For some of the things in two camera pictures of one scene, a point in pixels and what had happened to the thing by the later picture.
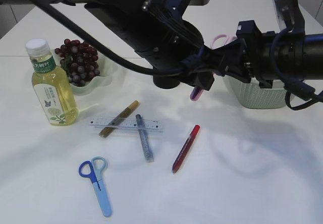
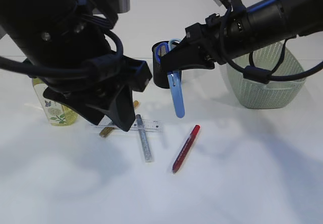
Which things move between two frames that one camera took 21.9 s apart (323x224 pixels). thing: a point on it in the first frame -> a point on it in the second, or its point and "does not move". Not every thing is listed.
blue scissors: (93, 170) -> (175, 77)
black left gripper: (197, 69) -> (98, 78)
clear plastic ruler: (154, 125) does not move
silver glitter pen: (146, 149) does not move
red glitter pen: (186, 149) does not move
